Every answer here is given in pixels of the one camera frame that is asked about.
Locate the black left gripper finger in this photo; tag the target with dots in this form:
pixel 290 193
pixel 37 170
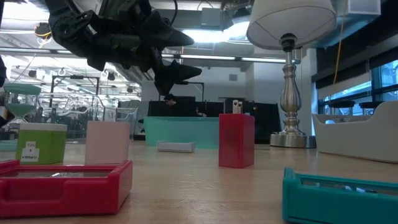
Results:
pixel 164 35
pixel 174 74

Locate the white digital timer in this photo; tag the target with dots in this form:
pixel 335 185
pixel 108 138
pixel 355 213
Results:
pixel 175 147

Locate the red power adapter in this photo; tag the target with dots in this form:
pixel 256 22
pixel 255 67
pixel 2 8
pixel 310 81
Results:
pixel 236 140

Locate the pale pink power adapter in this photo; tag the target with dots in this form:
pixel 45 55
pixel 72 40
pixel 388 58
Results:
pixel 107 143

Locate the green hourglass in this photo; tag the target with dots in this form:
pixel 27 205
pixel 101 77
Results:
pixel 21 88

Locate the green power adapter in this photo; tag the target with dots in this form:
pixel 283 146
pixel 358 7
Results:
pixel 46 143

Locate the black hourglass marked 30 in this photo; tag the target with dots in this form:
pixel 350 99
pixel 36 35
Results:
pixel 371 104

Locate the person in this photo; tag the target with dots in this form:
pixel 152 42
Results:
pixel 170 99

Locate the ceiling light strip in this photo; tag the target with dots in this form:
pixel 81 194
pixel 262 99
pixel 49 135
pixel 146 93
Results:
pixel 211 57
pixel 264 59

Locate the black desk partition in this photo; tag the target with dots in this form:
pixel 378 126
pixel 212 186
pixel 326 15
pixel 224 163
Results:
pixel 214 109

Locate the green translucent plastic tray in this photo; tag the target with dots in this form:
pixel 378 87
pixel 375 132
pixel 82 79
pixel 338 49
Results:
pixel 180 130

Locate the black workstation panel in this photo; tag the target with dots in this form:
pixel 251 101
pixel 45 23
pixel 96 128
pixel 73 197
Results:
pixel 267 112

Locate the silver table lamp white shade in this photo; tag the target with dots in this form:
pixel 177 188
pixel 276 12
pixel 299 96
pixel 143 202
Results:
pixel 290 99

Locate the white plastic bin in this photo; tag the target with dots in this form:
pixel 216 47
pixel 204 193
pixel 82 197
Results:
pixel 357 140

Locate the black workstation frame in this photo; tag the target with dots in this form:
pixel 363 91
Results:
pixel 196 82
pixel 76 76

